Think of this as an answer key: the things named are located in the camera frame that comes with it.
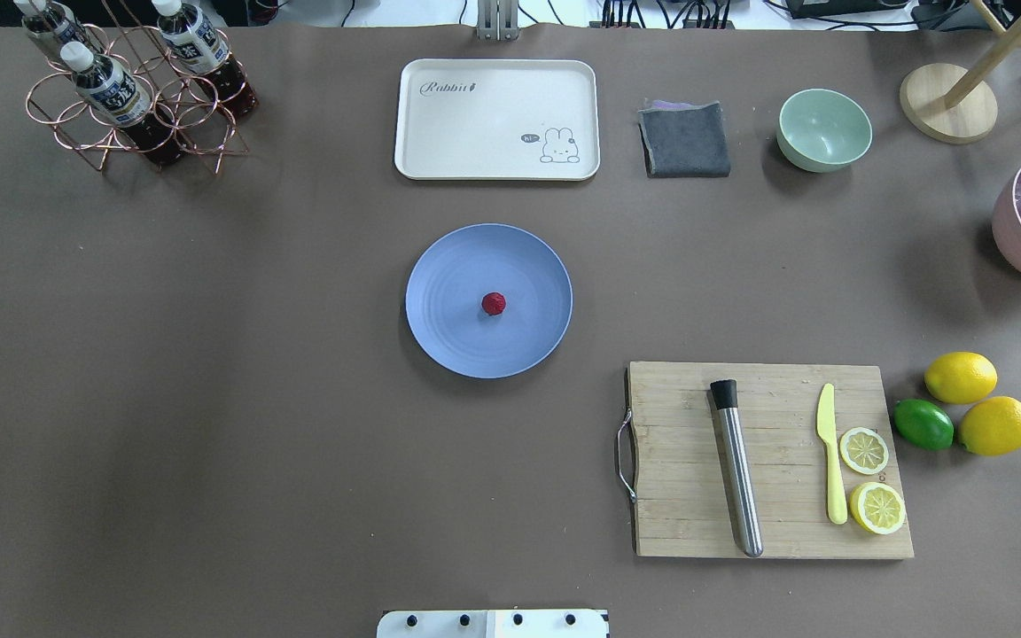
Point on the red strawberry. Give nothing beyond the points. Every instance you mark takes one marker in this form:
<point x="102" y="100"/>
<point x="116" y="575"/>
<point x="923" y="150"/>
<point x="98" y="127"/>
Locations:
<point x="493" y="303"/>

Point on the blue round plate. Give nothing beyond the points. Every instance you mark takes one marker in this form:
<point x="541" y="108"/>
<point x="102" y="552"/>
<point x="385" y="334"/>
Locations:
<point x="449" y="280"/>

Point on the cream rabbit tray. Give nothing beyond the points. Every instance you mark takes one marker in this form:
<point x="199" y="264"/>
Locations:
<point x="490" y="119"/>

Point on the steel muddler black tip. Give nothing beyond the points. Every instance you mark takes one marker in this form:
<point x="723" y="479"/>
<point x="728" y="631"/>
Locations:
<point x="744" y="510"/>

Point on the grey folded cloth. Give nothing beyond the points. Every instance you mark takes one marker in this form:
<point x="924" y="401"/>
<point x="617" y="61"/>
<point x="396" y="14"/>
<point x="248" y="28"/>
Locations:
<point x="684" y="140"/>

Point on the wooden cutting board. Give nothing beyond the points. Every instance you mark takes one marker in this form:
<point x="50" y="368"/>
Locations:
<point x="682" y="492"/>

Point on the yellow plastic knife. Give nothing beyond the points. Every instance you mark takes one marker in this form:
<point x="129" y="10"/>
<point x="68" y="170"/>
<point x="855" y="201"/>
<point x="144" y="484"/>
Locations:
<point x="835" y="497"/>

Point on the mint green bowl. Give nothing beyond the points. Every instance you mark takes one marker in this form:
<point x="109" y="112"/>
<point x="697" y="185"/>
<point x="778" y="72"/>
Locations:
<point x="822" y="130"/>

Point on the upper lemon slice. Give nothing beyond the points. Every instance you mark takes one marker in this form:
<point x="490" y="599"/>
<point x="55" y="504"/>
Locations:
<point x="864" y="451"/>

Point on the lower lemon half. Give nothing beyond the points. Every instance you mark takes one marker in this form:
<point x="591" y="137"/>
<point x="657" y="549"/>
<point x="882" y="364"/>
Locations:
<point x="877" y="507"/>

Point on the back right tea bottle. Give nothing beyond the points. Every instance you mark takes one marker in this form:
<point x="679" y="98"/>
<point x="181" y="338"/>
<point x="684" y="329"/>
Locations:
<point x="202" y="51"/>

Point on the tea bottle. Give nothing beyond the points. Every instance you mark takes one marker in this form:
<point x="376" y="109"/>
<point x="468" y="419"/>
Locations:
<point x="118" y="95"/>
<point x="202" y="51"/>
<point x="51" y="25"/>

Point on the green lime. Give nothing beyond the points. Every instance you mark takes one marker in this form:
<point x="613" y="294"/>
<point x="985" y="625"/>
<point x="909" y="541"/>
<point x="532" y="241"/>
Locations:
<point x="924" y="424"/>

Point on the upper whole lemon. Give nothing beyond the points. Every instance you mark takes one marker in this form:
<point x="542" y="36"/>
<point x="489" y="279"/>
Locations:
<point x="960" y="377"/>

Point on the whole lemon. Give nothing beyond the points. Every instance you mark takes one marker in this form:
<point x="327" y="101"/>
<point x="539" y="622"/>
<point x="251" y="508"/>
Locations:
<point x="992" y="427"/>
<point x="960" y="377"/>

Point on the front tea bottle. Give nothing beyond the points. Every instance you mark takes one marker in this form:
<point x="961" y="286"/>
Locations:
<point x="118" y="95"/>

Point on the wooden cup stand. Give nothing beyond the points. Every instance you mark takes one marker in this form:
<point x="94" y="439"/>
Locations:
<point x="952" y="104"/>

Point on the lower whole lemon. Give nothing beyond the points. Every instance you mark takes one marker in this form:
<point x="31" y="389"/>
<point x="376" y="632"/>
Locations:
<point x="992" y="427"/>

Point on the back left tea bottle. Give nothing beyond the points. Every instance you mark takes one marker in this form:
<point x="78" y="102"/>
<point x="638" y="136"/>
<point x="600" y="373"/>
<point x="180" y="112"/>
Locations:
<point x="51" y="25"/>

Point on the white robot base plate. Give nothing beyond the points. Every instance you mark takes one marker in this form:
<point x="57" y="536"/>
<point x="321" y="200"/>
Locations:
<point x="559" y="622"/>

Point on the copper wire bottle rack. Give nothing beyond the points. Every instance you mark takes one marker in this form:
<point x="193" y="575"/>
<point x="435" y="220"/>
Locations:
<point x="127" y="31"/>

